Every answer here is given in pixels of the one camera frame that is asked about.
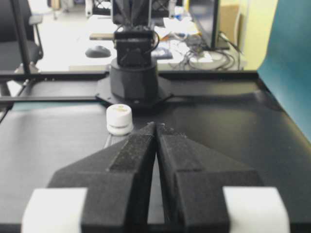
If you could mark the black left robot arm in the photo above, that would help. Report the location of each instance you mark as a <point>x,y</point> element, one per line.
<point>133,77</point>

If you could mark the black computer monitor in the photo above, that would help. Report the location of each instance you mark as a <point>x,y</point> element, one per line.
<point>205,14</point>

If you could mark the black office chair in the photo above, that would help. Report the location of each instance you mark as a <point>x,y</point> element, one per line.
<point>10,57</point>

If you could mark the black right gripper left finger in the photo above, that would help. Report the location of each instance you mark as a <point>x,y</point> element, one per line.
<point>106,192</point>

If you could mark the black computer mouse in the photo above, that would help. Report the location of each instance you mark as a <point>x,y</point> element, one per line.
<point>98,52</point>

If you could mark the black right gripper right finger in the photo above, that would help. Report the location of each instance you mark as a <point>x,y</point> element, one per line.
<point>209,192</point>

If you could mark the clear plastic bottle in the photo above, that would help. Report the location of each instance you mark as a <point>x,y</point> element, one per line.
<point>115,139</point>

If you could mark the white bottle cap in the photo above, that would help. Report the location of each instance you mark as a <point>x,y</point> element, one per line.
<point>119,119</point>

